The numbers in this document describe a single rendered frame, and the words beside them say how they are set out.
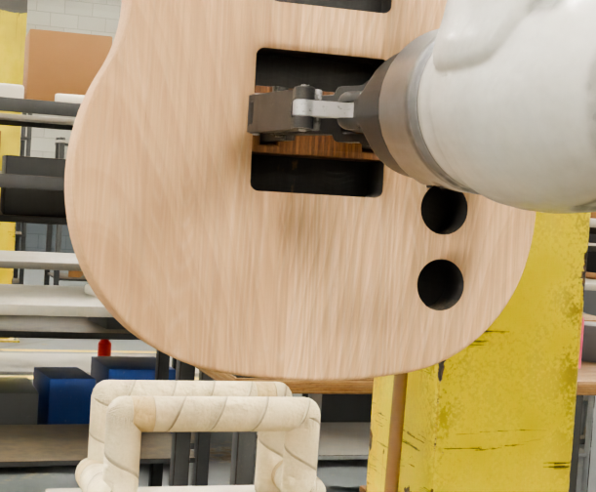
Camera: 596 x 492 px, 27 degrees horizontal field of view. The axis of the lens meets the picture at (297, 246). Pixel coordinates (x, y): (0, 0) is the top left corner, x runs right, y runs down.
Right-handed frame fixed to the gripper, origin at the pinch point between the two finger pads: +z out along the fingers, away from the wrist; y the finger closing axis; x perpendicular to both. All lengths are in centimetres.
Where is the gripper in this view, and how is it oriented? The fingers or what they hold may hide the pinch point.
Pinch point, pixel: (322, 124)
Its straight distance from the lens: 86.9
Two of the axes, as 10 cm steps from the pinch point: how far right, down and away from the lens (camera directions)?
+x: 0.6, -10.0, -0.4
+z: -3.2, -0.6, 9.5
